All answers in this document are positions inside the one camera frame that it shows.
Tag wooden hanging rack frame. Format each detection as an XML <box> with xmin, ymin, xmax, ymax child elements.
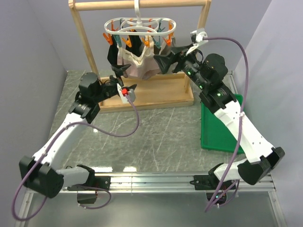
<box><xmin>68</xmin><ymin>0</ymin><xmax>211</xmax><ymax>110</ymax></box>

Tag white plastic clip hanger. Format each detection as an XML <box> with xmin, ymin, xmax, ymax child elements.
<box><xmin>103</xmin><ymin>0</ymin><xmax>177</xmax><ymax>47</ymax></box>

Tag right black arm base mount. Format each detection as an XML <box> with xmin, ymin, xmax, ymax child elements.
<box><xmin>189</xmin><ymin>175</ymin><xmax>232</xmax><ymax>191</ymax></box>

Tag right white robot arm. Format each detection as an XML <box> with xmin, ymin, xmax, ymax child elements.
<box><xmin>154</xmin><ymin>46</ymin><xmax>285</xmax><ymax>189</ymax></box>

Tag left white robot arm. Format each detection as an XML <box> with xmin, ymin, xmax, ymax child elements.
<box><xmin>19</xmin><ymin>64</ymin><xmax>136</xmax><ymax>198</ymax></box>

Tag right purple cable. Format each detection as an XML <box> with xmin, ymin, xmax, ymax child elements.
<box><xmin>204</xmin><ymin>36</ymin><xmax>249</xmax><ymax>213</ymax></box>

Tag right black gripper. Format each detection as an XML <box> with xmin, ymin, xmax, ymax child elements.
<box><xmin>154</xmin><ymin>44</ymin><xmax>209</xmax><ymax>91</ymax></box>

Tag aluminium rail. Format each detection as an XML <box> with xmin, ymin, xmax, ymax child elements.
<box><xmin>59</xmin><ymin>172</ymin><xmax>276</xmax><ymax>193</ymax></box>

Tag green plastic bin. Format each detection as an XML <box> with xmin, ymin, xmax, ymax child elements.
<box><xmin>200</xmin><ymin>103</ymin><xmax>237</xmax><ymax>153</ymax></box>

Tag grey underwear white trim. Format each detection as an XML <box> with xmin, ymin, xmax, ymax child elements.
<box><xmin>158</xmin><ymin>36</ymin><xmax>176</xmax><ymax>74</ymax></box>

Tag pink beige underwear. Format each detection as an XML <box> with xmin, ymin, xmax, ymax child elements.
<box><xmin>117</xmin><ymin>46</ymin><xmax>160</xmax><ymax>80</ymax></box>

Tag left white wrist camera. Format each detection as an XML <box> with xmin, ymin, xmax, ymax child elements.
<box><xmin>117</xmin><ymin>84</ymin><xmax>136</xmax><ymax>104</ymax></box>

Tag black underwear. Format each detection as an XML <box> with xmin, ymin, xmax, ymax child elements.
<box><xmin>107</xmin><ymin>35</ymin><xmax>143</xmax><ymax>65</ymax></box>

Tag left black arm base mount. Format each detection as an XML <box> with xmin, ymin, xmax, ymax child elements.
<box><xmin>92</xmin><ymin>176</ymin><xmax>111</xmax><ymax>191</ymax></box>

